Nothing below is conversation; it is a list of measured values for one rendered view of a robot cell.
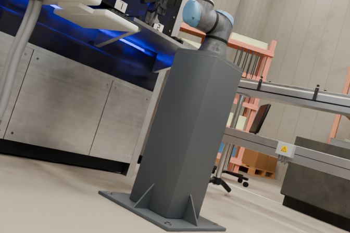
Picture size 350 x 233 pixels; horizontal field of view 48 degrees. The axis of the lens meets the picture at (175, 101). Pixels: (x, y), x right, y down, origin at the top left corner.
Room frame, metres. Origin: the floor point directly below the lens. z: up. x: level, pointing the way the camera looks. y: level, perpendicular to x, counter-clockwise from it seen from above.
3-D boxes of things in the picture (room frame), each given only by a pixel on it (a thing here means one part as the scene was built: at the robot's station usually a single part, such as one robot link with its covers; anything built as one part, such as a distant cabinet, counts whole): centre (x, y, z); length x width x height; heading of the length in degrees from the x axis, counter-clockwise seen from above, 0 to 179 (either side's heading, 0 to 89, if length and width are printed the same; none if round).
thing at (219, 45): (1.95, -0.10, 0.84); 0.15 x 0.15 x 0.10
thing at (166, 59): (2.57, 0.08, 0.79); 0.34 x 0.03 x 0.13; 47
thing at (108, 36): (2.20, 0.42, 0.79); 0.34 x 0.03 x 0.13; 47
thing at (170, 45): (2.39, 0.26, 0.87); 0.70 x 0.48 x 0.02; 137
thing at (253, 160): (8.89, -1.96, 0.41); 1.39 x 1.00 x 0.82; 139
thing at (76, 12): (1.87, 0.52, 0.79); 0.45 x 0.28 x 0.03; 47
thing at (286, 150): (2.81, -0.85, 0.50); 0.12 x 0.05 x 0.09; 47
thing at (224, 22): (1.94, -0.10, 0.96); 0.13 x 0.12 x 0.14; 121
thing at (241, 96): (3.22, -0.51, 0.46); 0.09 x 0.09 x 0.77; 47
